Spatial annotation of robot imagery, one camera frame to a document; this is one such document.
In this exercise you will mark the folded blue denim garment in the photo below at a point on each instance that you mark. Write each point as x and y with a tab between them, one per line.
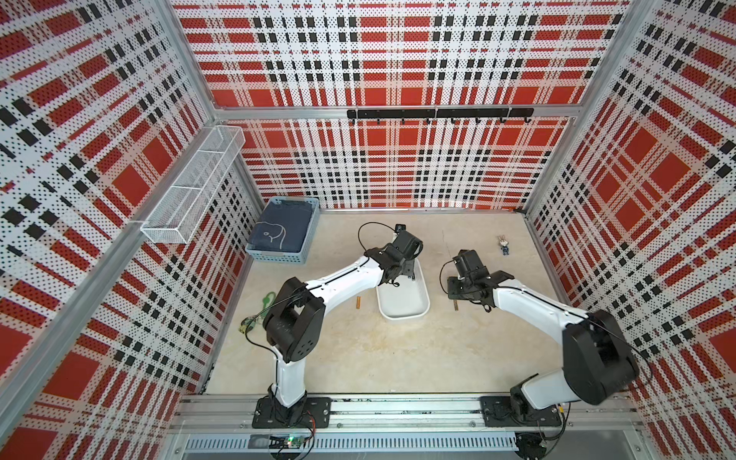
282	227

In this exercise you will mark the white oval storage box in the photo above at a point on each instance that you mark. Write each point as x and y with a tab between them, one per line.
409	301

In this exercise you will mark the light blue plastic basket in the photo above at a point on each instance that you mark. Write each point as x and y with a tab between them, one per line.
284	257

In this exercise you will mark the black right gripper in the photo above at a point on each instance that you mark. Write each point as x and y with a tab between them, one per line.
452	287

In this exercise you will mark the green circuit board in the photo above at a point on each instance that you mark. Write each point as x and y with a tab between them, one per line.
288	442

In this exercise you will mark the green carabiner keychain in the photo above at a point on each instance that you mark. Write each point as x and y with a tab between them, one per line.
259	313

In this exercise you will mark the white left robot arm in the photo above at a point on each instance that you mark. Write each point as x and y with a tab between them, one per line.
293	320

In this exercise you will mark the small rabbit figure keychain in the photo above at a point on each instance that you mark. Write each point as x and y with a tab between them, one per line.
504	245

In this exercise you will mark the white wire mesh shelf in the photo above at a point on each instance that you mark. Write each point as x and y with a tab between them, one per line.
176	217

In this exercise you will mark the black hook rail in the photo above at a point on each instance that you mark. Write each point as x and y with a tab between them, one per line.
500	113

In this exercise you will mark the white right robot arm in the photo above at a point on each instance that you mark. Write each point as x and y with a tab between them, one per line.
597	361

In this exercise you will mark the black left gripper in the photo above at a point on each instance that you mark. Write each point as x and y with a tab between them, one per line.
409	269

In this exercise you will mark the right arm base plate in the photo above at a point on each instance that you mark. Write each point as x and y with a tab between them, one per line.
508	411

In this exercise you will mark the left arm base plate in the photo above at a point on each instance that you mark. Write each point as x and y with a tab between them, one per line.
307	412

